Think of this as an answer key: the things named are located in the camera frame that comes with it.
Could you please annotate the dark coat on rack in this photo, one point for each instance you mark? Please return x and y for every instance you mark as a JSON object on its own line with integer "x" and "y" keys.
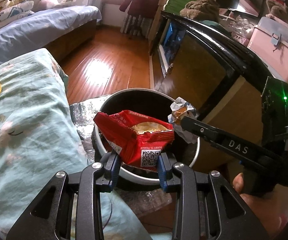
{"x": 143, "y": 8}

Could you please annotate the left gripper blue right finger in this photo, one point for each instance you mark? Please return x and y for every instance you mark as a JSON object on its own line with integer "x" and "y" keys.
{"x": 207, "y": 206}

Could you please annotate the pink storage box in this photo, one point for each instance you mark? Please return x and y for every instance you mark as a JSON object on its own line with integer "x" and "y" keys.
{"x": 270, "y": 42}

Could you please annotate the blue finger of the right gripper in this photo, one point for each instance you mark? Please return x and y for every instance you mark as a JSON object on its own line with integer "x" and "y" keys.
{"x": 243, "y": 150}

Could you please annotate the teal floral bed cover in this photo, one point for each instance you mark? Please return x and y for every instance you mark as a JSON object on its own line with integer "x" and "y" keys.
{"x": 37, "y": 135}

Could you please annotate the stack of green boxes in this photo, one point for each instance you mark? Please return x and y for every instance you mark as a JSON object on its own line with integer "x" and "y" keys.
{"x": 175, "y": 6}

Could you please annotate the white plush toys on headboard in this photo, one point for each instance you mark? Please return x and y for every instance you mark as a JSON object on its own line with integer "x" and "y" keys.
{"x": 10, "y": 3}

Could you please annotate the silver foil wrapper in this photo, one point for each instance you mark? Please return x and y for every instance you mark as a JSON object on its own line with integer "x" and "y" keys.
{"x": 180, "y": 109}

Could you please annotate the person's right hand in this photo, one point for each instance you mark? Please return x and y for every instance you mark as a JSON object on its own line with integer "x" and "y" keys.
{"x": 267, "y": 209}

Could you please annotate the pink plush toy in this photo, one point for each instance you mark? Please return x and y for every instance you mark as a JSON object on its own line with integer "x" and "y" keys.
{"x": 47, "y": 4}

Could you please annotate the black tv cabinet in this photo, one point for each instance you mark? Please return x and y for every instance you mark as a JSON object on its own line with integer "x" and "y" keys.
{"x": 221, "y": 78}

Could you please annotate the blue white patterned pillow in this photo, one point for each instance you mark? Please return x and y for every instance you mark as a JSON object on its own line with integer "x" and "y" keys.
{"x": 18, "y": 11}

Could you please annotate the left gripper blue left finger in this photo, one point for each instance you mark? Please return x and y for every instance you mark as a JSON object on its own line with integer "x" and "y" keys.
{"x": 49, "y": 215}

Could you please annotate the large bed blue sheet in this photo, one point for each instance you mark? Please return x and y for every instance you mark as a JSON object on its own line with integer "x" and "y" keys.
{"x": 33, "y": 32}

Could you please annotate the brown plush toy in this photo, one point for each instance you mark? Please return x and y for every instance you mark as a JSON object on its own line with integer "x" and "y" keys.
{"x": 201, "y": 10}

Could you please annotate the red snack bag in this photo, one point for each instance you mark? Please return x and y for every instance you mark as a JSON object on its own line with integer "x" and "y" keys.
{"x": 137, "y": 138}

